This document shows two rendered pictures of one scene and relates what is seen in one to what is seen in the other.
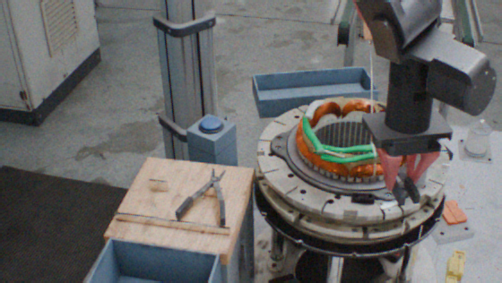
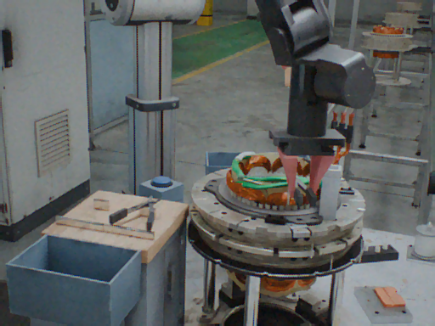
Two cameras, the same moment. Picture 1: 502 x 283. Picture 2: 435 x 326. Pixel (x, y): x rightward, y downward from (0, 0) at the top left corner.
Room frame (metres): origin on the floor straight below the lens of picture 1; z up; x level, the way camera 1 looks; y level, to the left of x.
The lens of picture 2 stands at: (-0.23, -0.12, 1.50)
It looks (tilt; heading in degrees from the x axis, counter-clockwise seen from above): 19 degrees down; 4
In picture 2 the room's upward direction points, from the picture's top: 2 degrees clockwise
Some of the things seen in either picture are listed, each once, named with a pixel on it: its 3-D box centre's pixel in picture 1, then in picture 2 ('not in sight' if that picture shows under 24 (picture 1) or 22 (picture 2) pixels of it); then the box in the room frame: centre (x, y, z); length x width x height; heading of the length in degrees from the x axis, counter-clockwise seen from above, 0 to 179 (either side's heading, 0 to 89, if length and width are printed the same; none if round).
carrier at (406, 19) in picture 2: not in sight; (398, 30); (5.63, -1.39, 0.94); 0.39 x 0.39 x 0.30
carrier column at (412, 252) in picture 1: (412, 243); (336, 298); (0.73, -0.28, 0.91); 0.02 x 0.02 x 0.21
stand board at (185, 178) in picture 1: (184, 206); (120, 222); (0.68, 0.12, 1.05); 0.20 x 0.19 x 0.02; 169
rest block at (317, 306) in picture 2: not in sight; (313, 303); (0.83, -0.25, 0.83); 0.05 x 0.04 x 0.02; 46
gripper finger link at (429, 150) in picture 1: (403, 158); (304, 167); (0.59, -0.19, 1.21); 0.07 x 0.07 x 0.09; 8
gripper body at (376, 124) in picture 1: (409, 109); (307, 120); (0.59, -0.19, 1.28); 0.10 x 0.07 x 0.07; 98
